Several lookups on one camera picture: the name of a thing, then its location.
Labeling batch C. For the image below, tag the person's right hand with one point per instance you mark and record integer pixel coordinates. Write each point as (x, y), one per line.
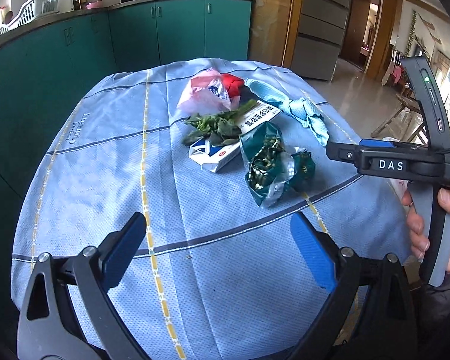
(416, 228)

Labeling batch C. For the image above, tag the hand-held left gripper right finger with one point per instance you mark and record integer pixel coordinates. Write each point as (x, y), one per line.
(315, 255)

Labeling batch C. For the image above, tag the white blue medicine box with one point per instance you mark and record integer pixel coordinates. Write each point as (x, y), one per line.
(213, 155)

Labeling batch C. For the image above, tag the person's right forearm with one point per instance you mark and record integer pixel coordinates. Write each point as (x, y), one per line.
(446, 318)

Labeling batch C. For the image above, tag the white dish rack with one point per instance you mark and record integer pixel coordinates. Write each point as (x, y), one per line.
(30, 11)

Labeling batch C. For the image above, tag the green vine garland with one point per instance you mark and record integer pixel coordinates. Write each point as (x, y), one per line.
(410, 33)

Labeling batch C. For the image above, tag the small green foil wrapper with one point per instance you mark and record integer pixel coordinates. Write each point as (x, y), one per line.
(303, 168)

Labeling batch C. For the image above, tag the green foil snack bag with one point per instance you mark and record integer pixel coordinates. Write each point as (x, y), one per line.
(264, 165)

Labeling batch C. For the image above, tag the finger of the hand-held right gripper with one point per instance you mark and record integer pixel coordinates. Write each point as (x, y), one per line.
(377, 143)
(341, 152)

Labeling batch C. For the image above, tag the wooden bench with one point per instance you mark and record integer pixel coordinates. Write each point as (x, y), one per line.
(407, 105)

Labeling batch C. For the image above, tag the white green printed box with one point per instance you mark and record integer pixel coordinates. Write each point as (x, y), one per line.
(260, 118)

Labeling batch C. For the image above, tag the pink plastic bag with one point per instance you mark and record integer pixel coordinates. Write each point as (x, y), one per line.
(198, 95)

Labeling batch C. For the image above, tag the red wrapper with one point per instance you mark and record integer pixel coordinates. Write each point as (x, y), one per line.
(233, 84)

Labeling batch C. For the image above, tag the wood framed glass door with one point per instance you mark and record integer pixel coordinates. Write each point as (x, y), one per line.
(270, 18)

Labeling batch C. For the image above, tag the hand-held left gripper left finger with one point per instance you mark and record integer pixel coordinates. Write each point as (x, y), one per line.
(122, 251)

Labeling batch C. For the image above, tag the chair with pink clothes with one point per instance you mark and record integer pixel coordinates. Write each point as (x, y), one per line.
(393, 69)

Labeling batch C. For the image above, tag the light blue cloth rag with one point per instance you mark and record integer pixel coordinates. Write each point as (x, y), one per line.
(303, 114)

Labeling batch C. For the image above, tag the blue checked tablecloth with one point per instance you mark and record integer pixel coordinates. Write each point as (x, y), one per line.
(210, 270)

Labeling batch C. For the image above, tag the grey refrigerator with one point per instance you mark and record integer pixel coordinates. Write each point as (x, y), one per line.
(318, 33)

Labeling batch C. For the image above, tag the green leafy vegetable scrap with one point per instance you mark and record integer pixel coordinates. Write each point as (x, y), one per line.
(213, 125)

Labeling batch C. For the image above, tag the pink bowl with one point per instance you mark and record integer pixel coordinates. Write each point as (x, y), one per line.
(93, 5)

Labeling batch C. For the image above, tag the wooden room door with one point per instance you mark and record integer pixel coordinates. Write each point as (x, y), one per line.
(354, 26)

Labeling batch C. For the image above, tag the teal base cabinets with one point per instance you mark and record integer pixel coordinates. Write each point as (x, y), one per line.
(60, 52)

